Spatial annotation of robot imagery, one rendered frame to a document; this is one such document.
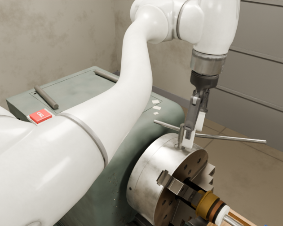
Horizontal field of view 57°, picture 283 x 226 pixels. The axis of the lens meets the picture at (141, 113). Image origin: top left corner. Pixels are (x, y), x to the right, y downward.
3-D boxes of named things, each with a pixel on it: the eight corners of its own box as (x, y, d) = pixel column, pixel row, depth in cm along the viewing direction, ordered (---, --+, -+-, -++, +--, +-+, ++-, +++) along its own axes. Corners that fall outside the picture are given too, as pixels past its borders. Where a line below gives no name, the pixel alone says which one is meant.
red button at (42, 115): (29, 119, 97) (28, 114, 96) (44, 112, 100) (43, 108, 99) (37, 126, 93) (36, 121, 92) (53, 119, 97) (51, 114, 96)
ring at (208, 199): (189, 197, 82) (215, 214, 77) (205, 180, 88) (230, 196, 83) (186, 215, 88) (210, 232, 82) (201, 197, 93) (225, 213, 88)
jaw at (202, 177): (181, 174, 92) (201, 154, 98) (182, 182, 96) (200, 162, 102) (209, 191, 86) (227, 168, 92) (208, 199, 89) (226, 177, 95)
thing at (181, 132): (174, 154, 87) (179, 125, 81) (176, 150, 88) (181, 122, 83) (180, 156, 86) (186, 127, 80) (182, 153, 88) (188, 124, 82)
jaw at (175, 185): (170, 189, 90) (156, 183, 80) (177, 176, 90) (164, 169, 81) (196, 208, 83) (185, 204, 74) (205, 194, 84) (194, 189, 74)
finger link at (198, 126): (195, 110, 83) (196, 110, 84) (192, 129, 87) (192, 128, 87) (205, 113, 82) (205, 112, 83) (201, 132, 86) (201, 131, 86)
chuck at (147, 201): (130, 228, 94) (135, 161, 78) (182, 185, 114) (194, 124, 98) (149, 245, 88) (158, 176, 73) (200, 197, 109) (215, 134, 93)
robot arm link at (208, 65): (230, 49, 70) (225, 70, 73) (197, 43, 73) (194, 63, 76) (223, 58, 63) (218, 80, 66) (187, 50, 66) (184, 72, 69)
